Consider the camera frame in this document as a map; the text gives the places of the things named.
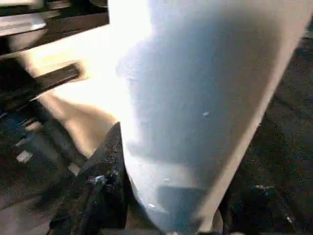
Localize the white plastic table top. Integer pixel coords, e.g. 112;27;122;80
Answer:
19;23;133;159

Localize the black plastic mat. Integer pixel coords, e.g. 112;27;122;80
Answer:
0;36;313;235

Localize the white plastic table leg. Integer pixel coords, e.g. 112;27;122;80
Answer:
107;0;309;234

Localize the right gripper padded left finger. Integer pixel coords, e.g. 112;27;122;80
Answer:
50;121;134;235

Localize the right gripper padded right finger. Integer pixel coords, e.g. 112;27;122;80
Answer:
219;182;313;235

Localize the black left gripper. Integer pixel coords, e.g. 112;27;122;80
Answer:
0;62;89;177

